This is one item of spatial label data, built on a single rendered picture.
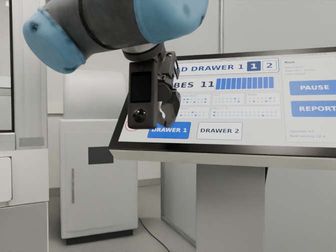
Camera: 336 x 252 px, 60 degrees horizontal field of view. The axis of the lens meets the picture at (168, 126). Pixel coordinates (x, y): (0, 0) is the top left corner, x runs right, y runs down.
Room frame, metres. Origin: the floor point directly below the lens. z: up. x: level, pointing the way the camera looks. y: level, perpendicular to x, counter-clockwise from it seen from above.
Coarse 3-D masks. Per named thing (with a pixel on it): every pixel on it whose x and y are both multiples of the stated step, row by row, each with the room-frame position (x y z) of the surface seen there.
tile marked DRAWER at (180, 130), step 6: (156, 126) 0.66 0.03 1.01; (162, 126) 0.65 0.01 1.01; (174, 126) 0.64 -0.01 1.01; (180, 126) 0.64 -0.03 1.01; (186, 126) 0.64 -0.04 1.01; (150, 132) 0.65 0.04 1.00; (156, 132) 0.64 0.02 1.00; (162, 132) 0.64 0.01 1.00; (168, 132) 0.64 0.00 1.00; (174, 132) 0.63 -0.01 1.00; (180, 132) 0.63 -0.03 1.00; (186, 132) 0.63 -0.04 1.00; (168, 138) 0.63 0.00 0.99; (174, 138) 0.62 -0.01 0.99; (180, 138) 0.62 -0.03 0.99; (186, 138) 0.62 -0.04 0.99
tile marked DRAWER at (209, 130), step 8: (200, 128) 0.62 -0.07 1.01; (208, 128) 0.62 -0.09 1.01; (216, 128) 0.62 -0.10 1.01; (224, 128) 0.61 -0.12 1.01; (232, 128) 0.61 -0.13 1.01; (240, 128) 0.60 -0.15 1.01; (200, 136) 0.61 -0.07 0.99; (208, 136) 0.61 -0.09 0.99; (216, 136) 0.60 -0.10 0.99; (224, 136) 0.60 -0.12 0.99; (232, 136) 0.59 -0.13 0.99; (240, 136) 0.59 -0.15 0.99
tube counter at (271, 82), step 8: (200, 80) 0.72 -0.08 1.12; (208, 80) 0.71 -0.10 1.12; (216, 80) 0.71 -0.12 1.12; (224, 80) 0.70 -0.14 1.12; (232, 80) 0.70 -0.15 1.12; (240, 80) 0.69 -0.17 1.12; (248, 80) 0.68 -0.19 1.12; (256, 80) 0.68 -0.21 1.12; (264, 80) 0.67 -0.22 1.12; (272, 80) 0.67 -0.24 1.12; (200, 88) 0.70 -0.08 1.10; (208, 88) 0.70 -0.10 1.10; (216, 88) 0.69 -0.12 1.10; (224, 88) 0.69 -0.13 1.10; (232, 88) 0.68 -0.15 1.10; (240, 88) 0.67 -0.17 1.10; (248, 88) 0.67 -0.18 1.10; (256, 88) 0.66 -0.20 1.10; (264, 88) 0.66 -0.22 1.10; (272, 88) 0.65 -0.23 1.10
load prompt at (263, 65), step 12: (228, 60) 0.75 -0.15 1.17; (240, 60) 0.74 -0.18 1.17; (252, 60) 0.73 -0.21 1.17; (264, 60) 0.72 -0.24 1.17; (276, 60) 0.71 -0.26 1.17; (180, 72) 0.76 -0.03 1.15; (192, 72) 0.75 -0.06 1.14; (204, 72) 0.74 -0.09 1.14; (216, 72) 0.73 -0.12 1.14; (228, 72) 0.72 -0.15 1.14; (240, 72) 0.71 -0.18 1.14; (252, 72) 0.70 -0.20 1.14; (264, 72) 0.69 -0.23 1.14
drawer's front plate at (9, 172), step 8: (0, 160) 0.72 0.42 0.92; (8, 160) 0.73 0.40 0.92; (0, 168) 0.72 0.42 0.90; (8, 168) 0.73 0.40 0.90; (0, 176) 0.72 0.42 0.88; (8, 176) 0.73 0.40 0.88; (0, 184) 0.72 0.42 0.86; (8, 184) 0.73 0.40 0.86; (0, 192) 0.72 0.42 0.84; (8, 192) 0.73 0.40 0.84; (0, 200) 0.72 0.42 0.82; (8, 200) 0.73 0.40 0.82
